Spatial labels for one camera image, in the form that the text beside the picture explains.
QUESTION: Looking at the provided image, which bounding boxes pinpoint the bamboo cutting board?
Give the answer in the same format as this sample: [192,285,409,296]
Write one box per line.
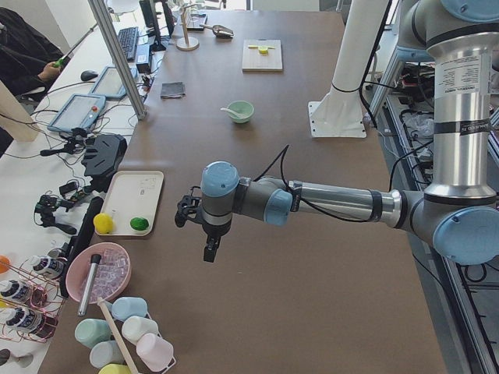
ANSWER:
[242,39,283,72]

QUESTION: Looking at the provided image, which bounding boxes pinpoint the copper wire bottle rack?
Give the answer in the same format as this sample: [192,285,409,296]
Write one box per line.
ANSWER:
[1,256,65,343]

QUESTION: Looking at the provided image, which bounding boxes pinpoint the blue teach pendant near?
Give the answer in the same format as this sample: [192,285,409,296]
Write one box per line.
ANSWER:
[48,94,106,133]

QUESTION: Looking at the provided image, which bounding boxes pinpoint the whole yellow lemon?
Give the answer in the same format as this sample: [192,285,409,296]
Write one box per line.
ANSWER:
[93,213,114,235]

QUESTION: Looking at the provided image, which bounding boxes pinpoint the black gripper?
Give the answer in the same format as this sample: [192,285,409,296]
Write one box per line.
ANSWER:
[175,185,228,263]

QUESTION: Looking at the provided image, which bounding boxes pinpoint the pink bowl with ice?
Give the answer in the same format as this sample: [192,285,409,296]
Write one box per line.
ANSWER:
[65,242,132,304]

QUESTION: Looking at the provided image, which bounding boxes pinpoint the aluminium frame post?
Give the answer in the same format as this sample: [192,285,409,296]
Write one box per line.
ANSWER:
[88,0,147,120]

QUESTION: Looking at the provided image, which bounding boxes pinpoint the grey folded cloth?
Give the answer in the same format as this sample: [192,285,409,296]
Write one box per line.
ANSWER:
[160,82,186,99]

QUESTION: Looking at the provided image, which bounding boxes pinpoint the metal scoop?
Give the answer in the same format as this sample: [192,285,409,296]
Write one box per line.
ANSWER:
[200,23,234,39]

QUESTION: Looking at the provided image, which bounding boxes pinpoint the blue teach pendant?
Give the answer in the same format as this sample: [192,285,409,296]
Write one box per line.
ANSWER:
[48,94,106,133]
[90,66,126,101]

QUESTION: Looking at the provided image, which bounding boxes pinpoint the green lime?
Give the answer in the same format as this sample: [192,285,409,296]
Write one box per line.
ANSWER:
[129,217,150,231]

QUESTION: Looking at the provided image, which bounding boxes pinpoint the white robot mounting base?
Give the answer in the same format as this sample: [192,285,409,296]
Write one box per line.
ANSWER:
[308,0,391,138]

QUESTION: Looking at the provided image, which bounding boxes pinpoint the metal muddler in bowl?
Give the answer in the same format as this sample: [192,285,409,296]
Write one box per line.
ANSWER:
[77,254,101,317]

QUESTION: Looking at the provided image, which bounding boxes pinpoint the beige rabbit tray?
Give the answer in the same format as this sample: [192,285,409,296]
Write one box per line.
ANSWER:
[94,171,164,236]

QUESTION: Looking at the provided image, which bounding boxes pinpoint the blue teach pendant far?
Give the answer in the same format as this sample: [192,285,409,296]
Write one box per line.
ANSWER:
[90,66,126,101]

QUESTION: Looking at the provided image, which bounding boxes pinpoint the light green bowl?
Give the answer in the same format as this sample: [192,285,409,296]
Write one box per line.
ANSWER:
[227,101,254,124]

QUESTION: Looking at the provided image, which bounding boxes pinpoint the white ceramic spoon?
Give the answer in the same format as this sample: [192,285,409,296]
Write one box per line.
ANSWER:
[220,108,244,118]

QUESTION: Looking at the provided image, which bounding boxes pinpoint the black keyboard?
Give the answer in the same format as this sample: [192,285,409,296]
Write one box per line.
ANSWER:
[117,26,139,62]

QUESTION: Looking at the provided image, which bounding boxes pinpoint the yellow plastic knife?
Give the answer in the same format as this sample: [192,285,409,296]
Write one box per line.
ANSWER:
[248,44,274,50]

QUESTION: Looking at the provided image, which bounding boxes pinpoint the wooden mug tree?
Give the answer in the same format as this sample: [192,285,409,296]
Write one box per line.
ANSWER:
[176,3,200,51]

